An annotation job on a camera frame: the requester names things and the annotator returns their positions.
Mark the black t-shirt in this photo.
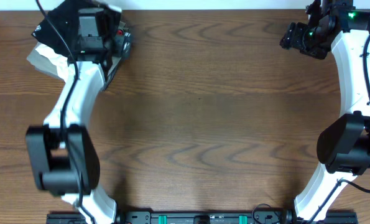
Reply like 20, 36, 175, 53
32, 0, 121, 57

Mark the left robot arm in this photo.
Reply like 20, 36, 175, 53
25, 1, 132, 223

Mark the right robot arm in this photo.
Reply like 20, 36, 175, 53
279, 0, 370, 223

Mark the red and grey folded garment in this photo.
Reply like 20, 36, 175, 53
102, 27, 132, 91

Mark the white folded garment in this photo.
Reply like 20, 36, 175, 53
33, 42, 72, 82

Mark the olive folded garment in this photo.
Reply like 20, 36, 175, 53
27, 50, 62, 80

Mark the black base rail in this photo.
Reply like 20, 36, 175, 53
45, 210, 359, 224

